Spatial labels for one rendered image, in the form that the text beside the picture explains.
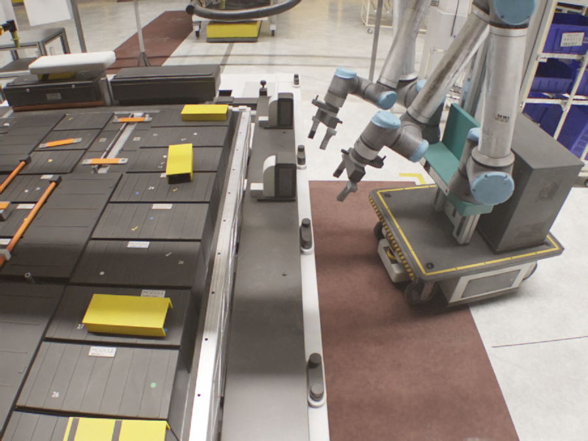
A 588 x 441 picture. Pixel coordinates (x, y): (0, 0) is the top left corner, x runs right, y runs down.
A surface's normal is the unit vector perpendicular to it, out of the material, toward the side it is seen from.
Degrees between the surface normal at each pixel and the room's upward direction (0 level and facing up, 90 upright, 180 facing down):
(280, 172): 90
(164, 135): 0
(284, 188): 90
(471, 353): 0
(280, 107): 90
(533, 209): 90
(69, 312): 0
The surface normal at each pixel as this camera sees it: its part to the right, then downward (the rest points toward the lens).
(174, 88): 0.04, 0.64
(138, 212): 0.04, -0.77
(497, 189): -0.18, 0.69
